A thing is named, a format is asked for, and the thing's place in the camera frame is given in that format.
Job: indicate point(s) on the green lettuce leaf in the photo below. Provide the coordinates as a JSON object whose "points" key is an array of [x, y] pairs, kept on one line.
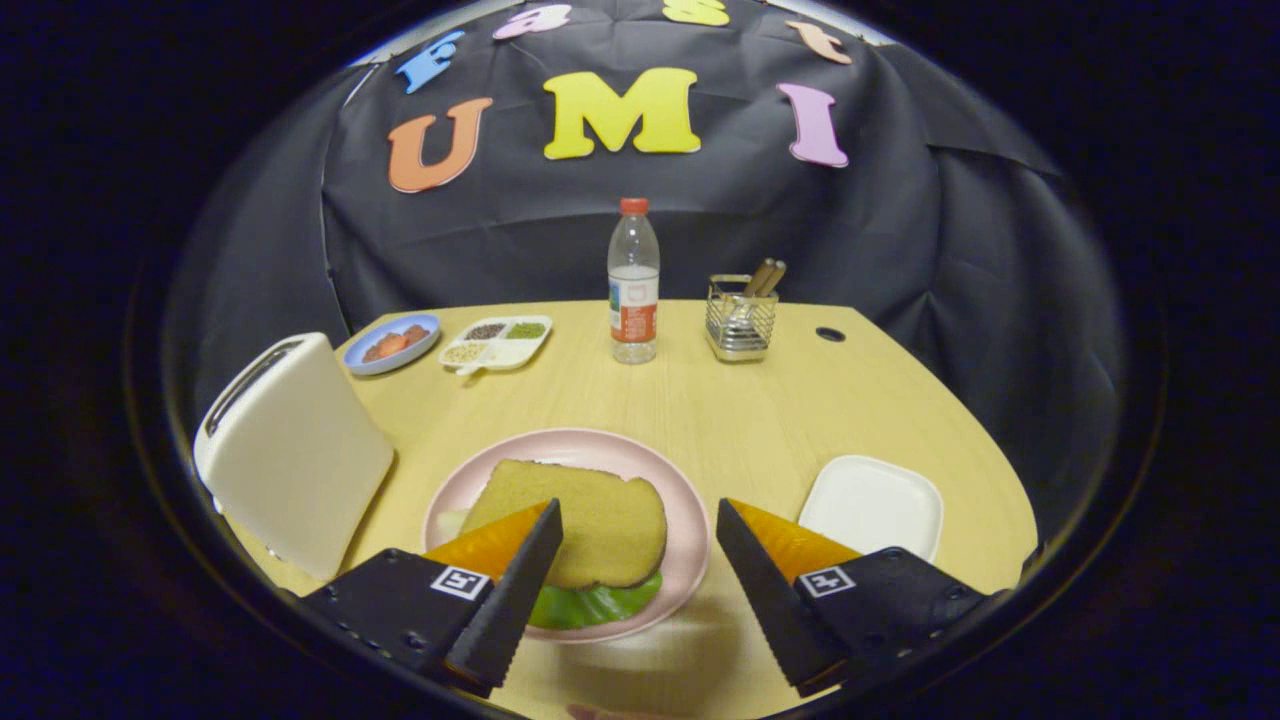
{"points": [[600, 605]]}

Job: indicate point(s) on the clear plastic water bottle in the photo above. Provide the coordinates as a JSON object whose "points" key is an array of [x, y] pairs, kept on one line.
{"points": [[634, 310]]}

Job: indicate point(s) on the white square plate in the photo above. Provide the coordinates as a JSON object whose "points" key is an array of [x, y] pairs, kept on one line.
{"points": [[870, 505]]}

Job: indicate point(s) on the wooden utensils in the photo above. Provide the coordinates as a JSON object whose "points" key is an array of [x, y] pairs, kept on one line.
{"points": [[765, 277]]}

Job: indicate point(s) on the pink round plate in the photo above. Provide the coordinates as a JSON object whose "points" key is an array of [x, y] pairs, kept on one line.
{"points": [[685, 540]]}

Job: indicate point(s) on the red sausage and tomato pieces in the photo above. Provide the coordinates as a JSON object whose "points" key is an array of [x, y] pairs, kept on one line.
{"points": [[392, 345]]}

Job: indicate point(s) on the metal mesh utensil holder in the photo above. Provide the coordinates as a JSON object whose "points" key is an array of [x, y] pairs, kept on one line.
{"points": [[740, 330]]}

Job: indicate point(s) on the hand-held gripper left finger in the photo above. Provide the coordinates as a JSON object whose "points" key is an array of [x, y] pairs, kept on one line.
{"points": [[515, 600]]}

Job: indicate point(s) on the brown toast slice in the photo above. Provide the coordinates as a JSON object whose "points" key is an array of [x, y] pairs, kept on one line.
{"points": [[600, 520]]}

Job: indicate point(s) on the white toaster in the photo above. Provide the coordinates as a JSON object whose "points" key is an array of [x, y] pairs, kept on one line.
{"points": [[300, 460]]}

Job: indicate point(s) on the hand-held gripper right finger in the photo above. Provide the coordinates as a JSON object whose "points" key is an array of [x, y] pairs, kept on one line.
{"points": [[765, 605]]}

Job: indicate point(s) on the small blue plate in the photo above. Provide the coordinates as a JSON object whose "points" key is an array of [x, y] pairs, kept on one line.
{"points": [[360, 365]]}

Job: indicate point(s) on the white divided tray with beans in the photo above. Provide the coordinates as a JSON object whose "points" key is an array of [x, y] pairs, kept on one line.
{"points": [[515, 352]]}

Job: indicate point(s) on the black backdrop cloth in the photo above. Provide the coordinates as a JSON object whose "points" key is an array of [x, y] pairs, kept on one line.
{"points": [[560, 230]]}

